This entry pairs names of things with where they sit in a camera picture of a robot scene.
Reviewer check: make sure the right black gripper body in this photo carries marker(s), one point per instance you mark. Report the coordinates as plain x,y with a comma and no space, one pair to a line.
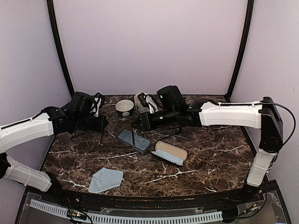
169,118

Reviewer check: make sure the small blue cleaning cloth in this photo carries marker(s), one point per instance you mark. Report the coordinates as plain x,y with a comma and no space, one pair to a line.
169,157

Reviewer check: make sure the blue-grey glasses case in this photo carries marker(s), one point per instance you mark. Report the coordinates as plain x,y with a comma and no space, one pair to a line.
139,143

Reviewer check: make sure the cream seahorse mug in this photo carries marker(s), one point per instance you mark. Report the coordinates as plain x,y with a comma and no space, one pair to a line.
139,108

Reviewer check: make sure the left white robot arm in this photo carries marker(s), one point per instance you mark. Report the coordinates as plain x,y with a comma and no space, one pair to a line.
50,121

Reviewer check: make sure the white slotted cable duct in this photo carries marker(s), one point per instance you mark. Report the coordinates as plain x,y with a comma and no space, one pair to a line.
114,216

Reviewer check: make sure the black glasses case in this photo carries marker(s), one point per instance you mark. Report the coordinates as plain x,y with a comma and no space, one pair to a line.
174,150

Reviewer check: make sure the thick black-frame sunglasses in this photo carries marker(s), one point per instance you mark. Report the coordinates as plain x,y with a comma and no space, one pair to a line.
125,146

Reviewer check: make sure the black left frame post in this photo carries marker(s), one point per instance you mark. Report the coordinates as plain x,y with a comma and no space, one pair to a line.
58,45

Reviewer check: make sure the white and teal bowl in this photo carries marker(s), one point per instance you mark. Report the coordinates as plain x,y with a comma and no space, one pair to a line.
125,108

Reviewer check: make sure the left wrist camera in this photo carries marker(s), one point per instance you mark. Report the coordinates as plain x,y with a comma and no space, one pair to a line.
85,104

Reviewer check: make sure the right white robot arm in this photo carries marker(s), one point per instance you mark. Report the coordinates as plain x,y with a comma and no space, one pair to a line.
262,115

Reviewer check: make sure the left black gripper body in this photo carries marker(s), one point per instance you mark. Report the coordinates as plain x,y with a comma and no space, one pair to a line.
83,123

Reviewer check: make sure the green circuit board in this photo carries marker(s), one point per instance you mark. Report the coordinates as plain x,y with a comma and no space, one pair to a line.
76,215

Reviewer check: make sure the black frame post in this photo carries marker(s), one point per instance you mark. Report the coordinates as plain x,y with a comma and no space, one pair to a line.
58,45
241,51

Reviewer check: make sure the black right frame post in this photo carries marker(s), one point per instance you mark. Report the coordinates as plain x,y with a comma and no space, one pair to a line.
241,51

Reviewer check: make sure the large blue cleaning cloth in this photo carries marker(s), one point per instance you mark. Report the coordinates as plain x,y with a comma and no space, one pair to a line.
105,180

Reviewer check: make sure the thin wire-frame sunglasses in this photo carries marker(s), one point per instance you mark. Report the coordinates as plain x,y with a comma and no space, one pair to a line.
179,130

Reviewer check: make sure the black front table rail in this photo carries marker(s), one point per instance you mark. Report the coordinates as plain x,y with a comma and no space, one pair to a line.
226,199

